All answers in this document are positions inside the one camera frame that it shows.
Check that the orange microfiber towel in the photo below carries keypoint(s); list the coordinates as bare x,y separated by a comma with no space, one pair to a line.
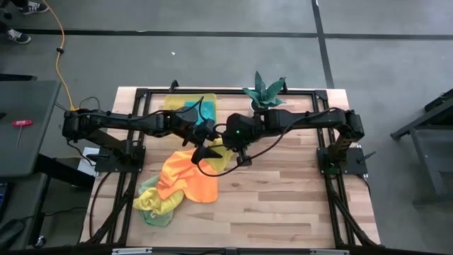
187,184

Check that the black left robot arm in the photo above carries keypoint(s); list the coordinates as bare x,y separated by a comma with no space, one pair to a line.
117,120

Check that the yellow translucent plastic bin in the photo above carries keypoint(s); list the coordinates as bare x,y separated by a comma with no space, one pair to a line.
173,102

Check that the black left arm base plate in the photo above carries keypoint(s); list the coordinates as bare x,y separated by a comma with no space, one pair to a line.
136,164

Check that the dark grey metal stand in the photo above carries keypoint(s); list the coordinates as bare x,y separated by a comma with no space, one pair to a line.
439,159

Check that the light green microfiber towel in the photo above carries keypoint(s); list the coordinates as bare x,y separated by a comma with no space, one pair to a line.
155,220

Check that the silver aluminium bracket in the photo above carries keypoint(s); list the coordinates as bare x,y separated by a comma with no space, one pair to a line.
131,251
329,251

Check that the teal microfiber towel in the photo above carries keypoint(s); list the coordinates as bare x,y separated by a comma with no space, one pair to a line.
209,110

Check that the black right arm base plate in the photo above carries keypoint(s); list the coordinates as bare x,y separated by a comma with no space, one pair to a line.
357,166

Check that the artificial green snake plant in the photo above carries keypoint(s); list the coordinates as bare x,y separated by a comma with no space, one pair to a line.
263,93

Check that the black aluminium table frame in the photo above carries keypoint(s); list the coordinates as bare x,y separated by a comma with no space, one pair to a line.
230,91

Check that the person's shoe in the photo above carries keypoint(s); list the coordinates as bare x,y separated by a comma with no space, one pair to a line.
33,8
17,36

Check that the white round plant pot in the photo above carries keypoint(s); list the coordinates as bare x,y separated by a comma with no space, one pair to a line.
256,106

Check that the yellow microfiber towel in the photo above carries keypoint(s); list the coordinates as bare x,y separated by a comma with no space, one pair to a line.
155,203
223,163

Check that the grey side desk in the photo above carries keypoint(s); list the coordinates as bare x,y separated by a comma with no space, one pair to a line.
35,106

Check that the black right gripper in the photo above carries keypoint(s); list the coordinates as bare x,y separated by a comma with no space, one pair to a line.
244,129

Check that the white paper sheet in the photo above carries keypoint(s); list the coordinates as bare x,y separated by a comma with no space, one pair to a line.
85,166

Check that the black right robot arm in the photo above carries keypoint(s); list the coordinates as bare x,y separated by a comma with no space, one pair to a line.
304,118

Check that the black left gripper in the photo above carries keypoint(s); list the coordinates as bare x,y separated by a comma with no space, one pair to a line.
191,124

